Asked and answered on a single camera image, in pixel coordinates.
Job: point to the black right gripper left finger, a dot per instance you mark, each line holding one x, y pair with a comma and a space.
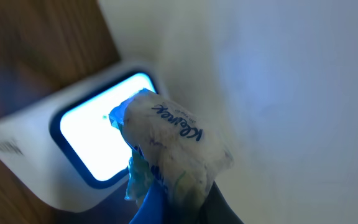
155, 208

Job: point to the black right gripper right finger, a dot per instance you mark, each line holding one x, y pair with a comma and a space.
216, 210

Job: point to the teal Kleenex tissue pack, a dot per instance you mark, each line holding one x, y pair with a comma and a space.
171, 146

